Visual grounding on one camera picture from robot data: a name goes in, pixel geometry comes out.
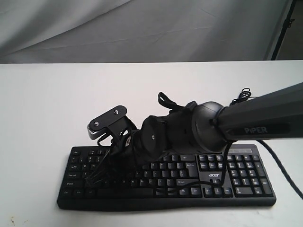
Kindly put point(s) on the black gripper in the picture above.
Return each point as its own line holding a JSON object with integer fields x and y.
{"x": 124, "y": 157}

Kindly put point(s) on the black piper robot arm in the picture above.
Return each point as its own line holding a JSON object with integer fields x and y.
{"x": 209, "y": 127}

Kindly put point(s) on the black acer keyboard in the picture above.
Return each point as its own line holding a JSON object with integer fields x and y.
{"x": 174, "y": 181}

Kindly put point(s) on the grey backdrop cloth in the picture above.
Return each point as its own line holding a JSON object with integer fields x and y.
{"x": 125, "y": 31}

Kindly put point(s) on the black stand pole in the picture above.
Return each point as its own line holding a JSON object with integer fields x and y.
{"x": 288, "y": 45}

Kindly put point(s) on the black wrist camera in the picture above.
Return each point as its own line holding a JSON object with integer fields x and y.
{"x": 112, "y": 122}

